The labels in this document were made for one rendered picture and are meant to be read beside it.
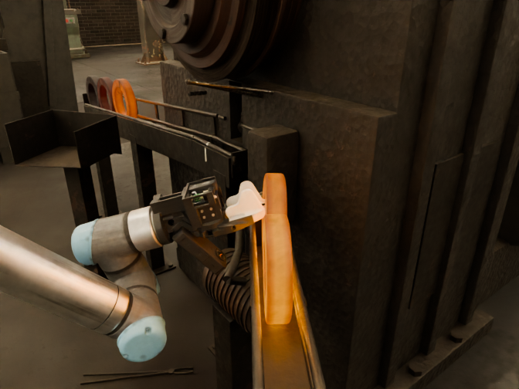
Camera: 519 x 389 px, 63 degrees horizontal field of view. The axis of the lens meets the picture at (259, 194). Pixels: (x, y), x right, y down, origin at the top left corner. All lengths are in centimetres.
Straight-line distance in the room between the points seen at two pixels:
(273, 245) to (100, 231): 34
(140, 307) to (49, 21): 339
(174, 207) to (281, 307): 27
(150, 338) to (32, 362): 97
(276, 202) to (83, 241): 34
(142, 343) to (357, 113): 57
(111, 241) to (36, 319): 108
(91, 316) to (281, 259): 30
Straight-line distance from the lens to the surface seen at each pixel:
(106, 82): 194
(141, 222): 74
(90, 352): 161
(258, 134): 95
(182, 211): 73
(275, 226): 56
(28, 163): 155
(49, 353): 166
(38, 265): 65
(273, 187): 69
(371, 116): 84
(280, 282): 54
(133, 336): 70
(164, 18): 111
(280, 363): 58
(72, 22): 928
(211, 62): 105
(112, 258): 78
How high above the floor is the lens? 107
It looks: 25 degrees down
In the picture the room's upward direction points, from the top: straight up
